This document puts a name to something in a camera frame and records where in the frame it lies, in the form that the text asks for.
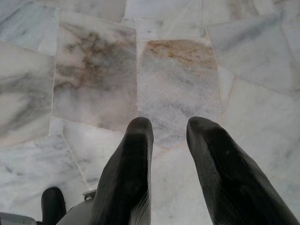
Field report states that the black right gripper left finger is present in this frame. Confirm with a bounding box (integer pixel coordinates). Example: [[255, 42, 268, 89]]
[[90, 117, 154, 225]]

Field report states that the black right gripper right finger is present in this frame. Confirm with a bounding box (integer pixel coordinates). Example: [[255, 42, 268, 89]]
[[186, 116, 300, 225]]

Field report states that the black robot right foot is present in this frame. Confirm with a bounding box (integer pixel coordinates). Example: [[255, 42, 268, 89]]
[[41, 187, 67, 225]]

